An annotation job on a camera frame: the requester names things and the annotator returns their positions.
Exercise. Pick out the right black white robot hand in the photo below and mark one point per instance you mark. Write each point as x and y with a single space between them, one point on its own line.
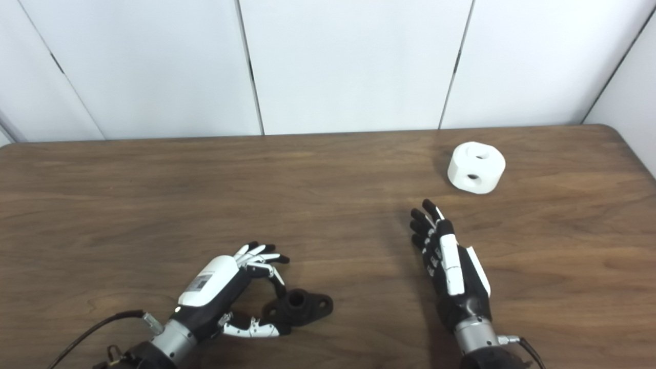
453 277

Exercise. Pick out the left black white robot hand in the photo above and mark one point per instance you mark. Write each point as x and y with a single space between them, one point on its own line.
215 282

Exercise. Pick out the round white plastic piece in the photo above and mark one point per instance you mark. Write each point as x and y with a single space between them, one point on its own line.
492 171

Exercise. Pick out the black flanged holder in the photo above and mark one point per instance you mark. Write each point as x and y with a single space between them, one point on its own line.
307 307

